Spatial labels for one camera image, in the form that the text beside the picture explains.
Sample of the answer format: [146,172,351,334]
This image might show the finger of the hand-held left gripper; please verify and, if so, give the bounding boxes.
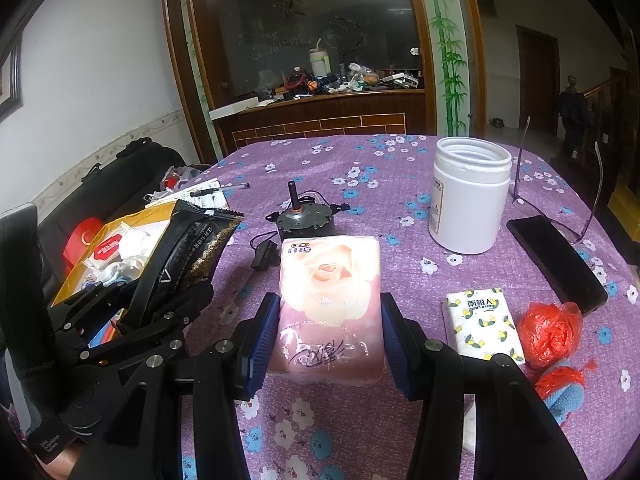
[77,280,216,376]
[47,255,161,341]

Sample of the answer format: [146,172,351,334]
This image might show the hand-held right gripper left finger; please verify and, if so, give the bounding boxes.
[67,292,281,480]

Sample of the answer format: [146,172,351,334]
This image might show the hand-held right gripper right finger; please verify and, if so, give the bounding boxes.
[381,292,588,480]

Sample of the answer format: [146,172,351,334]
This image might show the yellow box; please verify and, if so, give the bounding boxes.
[50,202,180,348]

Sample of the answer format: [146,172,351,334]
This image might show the black packet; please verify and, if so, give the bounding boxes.
[140,199,244,307]

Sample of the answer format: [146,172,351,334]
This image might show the pink tissue pack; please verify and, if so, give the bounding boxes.
[267,234,388,387]

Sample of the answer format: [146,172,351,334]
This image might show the crumpled white tissue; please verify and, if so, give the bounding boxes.
[120,224,167,257]

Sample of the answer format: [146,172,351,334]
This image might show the white packet red label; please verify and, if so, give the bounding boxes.
[85,235,127,267]

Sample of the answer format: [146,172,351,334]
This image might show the white lemon print tissue pack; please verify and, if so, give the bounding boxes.
[442,287,527,367]

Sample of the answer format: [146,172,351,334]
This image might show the printed paper leaflet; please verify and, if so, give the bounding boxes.
[145,177,231,212]

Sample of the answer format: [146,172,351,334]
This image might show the black bag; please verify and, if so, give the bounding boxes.
[37,137,212,283]

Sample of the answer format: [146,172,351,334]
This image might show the black pen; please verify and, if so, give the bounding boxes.
[190,182,250,198]

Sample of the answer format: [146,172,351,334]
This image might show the small electric motor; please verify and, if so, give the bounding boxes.
[250,180,351,272]

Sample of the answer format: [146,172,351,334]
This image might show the large red plastic bag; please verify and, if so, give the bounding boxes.
[516,301,583,371]

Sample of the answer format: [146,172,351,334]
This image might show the white plastic jar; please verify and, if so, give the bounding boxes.
[428,136,512,255]

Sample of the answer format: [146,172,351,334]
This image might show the small red plastic bag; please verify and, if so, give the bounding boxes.
[534,359,599,402]

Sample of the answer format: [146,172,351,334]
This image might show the purple floral tablecloth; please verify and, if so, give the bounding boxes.
[175,133,640,480]

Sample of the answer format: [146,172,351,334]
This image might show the black phone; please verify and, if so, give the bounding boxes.
[506,215,608,317]

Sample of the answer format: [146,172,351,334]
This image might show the eyeglasses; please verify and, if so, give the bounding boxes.
[510,116,602,246]

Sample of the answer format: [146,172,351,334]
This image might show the white flat box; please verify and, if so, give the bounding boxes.
[209,101,273,122]

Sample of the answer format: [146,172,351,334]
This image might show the wooden glass cabinet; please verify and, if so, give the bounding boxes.
[160,0,488,162]

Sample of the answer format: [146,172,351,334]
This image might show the pile of counter clutter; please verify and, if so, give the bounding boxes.
[257,62,424,99]

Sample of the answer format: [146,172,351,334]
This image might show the white cup with straw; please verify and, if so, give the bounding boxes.
[308,40,332,78]

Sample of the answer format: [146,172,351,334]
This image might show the wooden door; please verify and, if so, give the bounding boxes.
[516,25,560,136]

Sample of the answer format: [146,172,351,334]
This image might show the wooden stair railing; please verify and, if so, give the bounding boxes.
[582,67,632,201]

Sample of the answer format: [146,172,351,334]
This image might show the framed wall picture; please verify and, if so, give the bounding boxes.
[0,35,25,123]

